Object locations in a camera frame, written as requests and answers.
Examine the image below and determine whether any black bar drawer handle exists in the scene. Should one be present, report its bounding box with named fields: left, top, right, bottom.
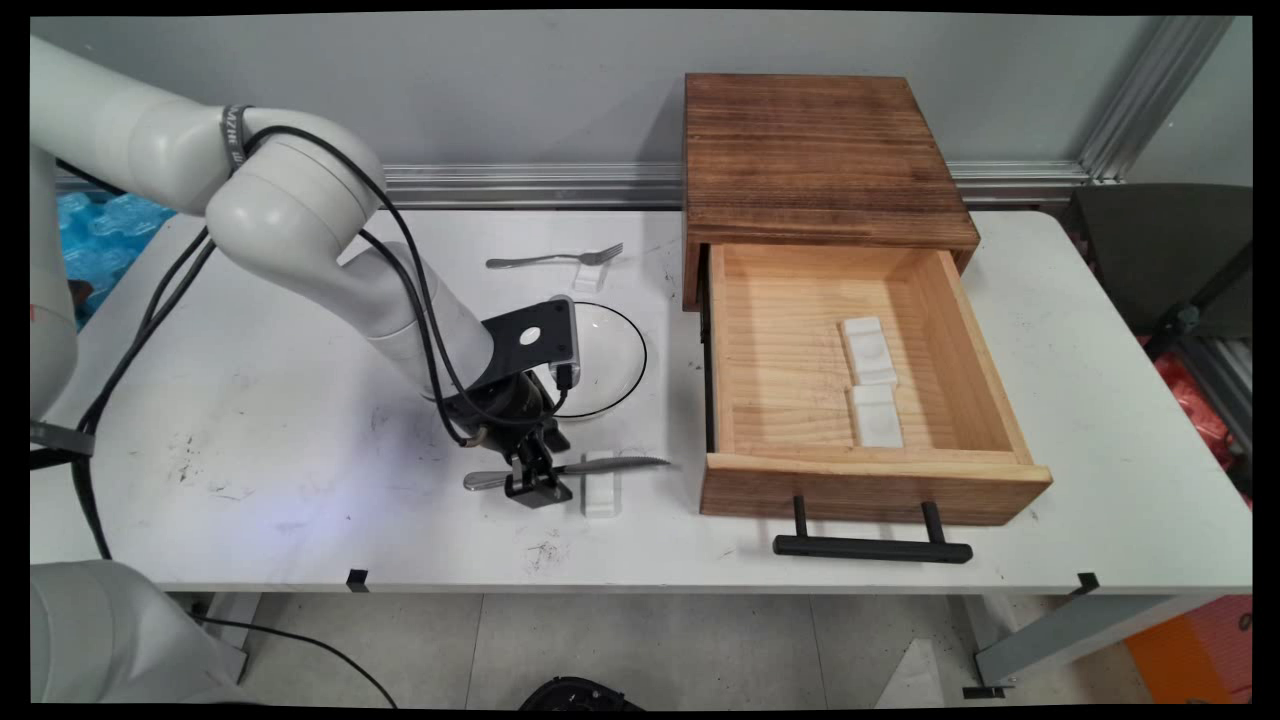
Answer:
left=772, top=495, right=974, bottom=564

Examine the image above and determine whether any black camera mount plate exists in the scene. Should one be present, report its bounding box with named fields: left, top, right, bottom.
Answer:
left=480, top=297, right=579, bottom=386

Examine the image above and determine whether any steel serrated table knife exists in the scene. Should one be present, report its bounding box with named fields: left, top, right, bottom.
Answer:
left=463, top=456, right=671, bottom=492

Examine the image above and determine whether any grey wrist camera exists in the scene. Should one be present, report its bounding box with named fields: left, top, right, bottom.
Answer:
left=548, top=294, right=582, bottom=367

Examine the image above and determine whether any steel fork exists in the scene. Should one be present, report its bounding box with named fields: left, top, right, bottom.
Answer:
left=486, top=242, right=625, bottom=271

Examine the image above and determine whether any dark grey chair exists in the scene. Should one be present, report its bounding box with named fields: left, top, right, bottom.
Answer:
left=1060, top=183, right=1253, bottom=361

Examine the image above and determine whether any grey table leg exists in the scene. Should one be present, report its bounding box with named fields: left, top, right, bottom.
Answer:
left=960, top=595, right=1191, bottom=693

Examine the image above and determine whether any black velcro strap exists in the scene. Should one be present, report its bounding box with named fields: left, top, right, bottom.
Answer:
left=221, top=104, right=253, bottom=177
left=30, top=420, right=97, bottom=459

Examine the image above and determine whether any white plate with black rim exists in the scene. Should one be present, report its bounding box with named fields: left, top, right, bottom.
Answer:
left=545, top=300, right=648, bottom=419

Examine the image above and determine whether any orange box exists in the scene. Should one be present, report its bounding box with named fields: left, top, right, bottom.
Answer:
left=1125, top=597, right=1253, bottom=705

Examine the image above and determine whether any blue bubble wrap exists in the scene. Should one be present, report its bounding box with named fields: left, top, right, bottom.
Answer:
left=55, top=192, right=177, bottom=323

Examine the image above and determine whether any horizontal aluminium rail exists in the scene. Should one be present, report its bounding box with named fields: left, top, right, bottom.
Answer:
left=55, top=162, right=1091, bottom=211

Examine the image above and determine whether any black floor equipment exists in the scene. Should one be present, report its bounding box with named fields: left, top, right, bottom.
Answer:
left=520, top=677, right=643, bottom=712

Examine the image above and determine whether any light wooden drawer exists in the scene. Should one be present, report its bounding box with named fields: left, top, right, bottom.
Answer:
left=698, top=243, right=1053, bottom=527

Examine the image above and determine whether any slanted aluminium rail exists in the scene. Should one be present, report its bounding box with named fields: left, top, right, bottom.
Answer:
left=1078, top=15, right=1236, bottom=183

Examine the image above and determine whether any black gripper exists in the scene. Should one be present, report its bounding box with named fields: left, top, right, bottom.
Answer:
left=440, top=368, right=574, bottom=509

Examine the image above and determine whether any dark wooden drawer cabinet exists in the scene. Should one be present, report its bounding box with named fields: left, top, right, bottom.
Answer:
left=683, top=73, right=981, bottom=311

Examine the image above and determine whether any red bag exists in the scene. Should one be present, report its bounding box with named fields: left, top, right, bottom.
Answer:
left=1150, top=350, right=1253, bottom=481

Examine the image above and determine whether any black cable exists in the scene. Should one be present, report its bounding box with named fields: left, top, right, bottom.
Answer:
left=70, top=125, right=581, bottom=561
left=190, top=614, right=401, bottom=707

